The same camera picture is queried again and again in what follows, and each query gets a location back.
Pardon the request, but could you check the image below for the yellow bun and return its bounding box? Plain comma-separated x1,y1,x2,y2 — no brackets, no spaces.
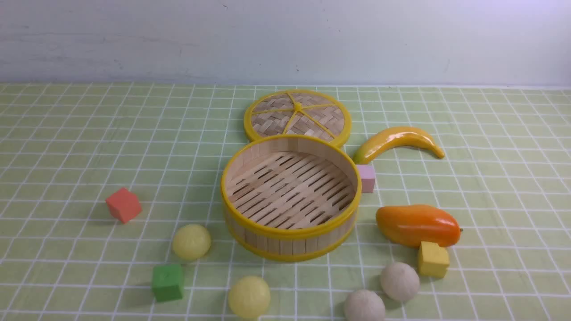
228,276,271,319
172,224,211,261

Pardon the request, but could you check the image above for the white bun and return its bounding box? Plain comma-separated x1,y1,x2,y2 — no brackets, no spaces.
344,290,386,321
380,262,420,302

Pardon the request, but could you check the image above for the bamboo steamer tray yellow rim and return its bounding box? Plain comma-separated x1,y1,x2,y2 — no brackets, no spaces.
221,136,362,262

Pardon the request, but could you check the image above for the woven bamboo steamer lid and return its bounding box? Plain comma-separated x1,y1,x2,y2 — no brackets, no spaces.
243,89,352,148

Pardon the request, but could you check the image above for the pink foam cube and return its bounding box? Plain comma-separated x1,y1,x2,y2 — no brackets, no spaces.
356,164,377,193

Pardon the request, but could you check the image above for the yellow plastic banana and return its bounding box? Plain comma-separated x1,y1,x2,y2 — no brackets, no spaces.
352,126,445,165

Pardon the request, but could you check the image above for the orange plastic mango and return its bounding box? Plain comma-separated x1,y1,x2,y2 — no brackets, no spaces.
376,204,463,248

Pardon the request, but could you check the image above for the red foam cube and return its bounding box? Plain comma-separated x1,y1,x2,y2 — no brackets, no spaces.
105,188,141,224

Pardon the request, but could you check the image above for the green foam cube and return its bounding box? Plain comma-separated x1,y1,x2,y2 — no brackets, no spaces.
151,263,184,303

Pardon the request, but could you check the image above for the yellow foam cube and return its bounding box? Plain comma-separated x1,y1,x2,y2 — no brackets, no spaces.
418,241,450,279

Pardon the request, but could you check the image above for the green checkered tablecloth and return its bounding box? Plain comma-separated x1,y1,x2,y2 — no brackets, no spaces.
0,83,571,321

